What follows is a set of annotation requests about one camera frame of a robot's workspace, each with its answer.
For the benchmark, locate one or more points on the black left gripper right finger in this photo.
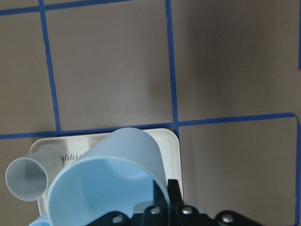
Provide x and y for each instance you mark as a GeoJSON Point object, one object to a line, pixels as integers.
{"type": "Point", "coordinates": [182, 214]}

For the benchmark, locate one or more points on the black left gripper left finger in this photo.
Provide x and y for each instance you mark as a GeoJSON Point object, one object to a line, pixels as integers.
{"type": "Point", "coordinates": [154, 215]}

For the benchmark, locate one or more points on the light blue plastic cup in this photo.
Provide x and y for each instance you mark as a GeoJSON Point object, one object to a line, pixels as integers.
{"type": "Point", "coordinates": [117, 174]}
{"type": "Point", "coordinates": [40, 222]}

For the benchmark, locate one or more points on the grey plastic cup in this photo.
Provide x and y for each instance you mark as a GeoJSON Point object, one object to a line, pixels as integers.
{"type": "Point", "coordinates": [29, 177]}

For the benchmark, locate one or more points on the cream serving tray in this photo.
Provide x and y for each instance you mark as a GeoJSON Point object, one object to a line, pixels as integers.
{"type": "Point", "coordinates": [71, 148]}

